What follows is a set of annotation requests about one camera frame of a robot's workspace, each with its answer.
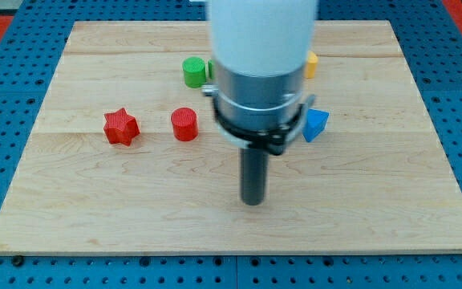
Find red cylinder block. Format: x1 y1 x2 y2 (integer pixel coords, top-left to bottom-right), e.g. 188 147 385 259
171 108 198 141

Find red star block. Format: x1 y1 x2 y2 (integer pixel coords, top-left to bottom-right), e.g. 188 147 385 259
103 108 140 146

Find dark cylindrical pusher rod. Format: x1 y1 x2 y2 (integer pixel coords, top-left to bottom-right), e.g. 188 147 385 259
240 149 269 206

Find green block behind arm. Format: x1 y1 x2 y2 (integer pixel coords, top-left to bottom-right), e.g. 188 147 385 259
208 59 215 79

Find blue triangular block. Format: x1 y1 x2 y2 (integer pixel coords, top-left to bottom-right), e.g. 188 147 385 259
302 108 330 143

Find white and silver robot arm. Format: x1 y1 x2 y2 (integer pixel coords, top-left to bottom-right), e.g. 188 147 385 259
207 0 318 155

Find light wooden board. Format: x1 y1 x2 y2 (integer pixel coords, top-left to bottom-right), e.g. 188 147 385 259
0 21 462 256

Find yellow block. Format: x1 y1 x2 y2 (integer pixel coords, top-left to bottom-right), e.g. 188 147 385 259
304 51 318 79

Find green cylinder block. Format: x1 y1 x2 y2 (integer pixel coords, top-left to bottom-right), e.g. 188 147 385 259
182 56 206 88

